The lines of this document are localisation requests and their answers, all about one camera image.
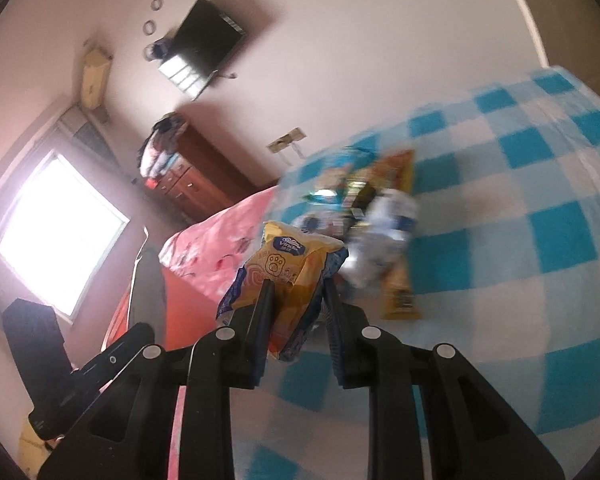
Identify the yellow red snack bag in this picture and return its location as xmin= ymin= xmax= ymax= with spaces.
xmin=372 ymin=148 xmax=422 ymax=321

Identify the blue wall ornament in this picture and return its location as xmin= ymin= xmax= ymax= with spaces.
xmin=143 ymin=37 xmax=172 ymax=62

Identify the patterned curtain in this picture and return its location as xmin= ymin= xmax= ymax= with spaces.
xmin=58 ymin=106 xmax=122 ymax=172

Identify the pink printed bed sheet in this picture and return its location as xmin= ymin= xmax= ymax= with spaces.
xmin=159 ymin=185 xmax=277 ymax=304

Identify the yellow tissue pack wrapper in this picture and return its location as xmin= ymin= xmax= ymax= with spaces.
xmin=216 ymin=221 xmax=349 ymax=362

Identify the window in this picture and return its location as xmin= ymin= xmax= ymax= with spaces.
xmin=0 ymin=151 xmax=130 ymax=320

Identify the brown wooden cabinet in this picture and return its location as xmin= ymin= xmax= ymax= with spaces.
xmin=154 ymin=126 xmax=257 ymax=223

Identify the white blue plastic wrapper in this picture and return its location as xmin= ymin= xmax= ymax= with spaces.
xmin=340 ymin=188 xmax=418 ymax=289

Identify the blue white checkered cloth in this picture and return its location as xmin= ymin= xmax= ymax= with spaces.
xmin=232 ymin=67 xmax=600 ymax=479

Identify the white door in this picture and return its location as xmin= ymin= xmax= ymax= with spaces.
xmin=494 ymin=0 xmax=581 ymax=68

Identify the white air conditioner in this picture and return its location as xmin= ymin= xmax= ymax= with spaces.
xmin=80 ymin=41 xmax=114 ymax=110

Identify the wall power outlet strip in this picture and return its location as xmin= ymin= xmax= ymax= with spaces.
xmin=266 ymin=127 xmax=306 ymax=154

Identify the blue rabbit snack bag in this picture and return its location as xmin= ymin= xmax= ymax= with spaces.
xmin=303 ymin=148 xmax=378 ymax=211

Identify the black wall television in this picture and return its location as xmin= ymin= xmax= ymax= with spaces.
xmin=158 ymin=0 xmax=247 ymax=101

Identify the ring wall decoration left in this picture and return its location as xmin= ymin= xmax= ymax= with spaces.
xmin=143 ymin=20 xmax=157 ymax=36

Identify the folded blankets pile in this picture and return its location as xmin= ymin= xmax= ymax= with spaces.
xmin=137 ymin=112 xmax=188 ymax=179

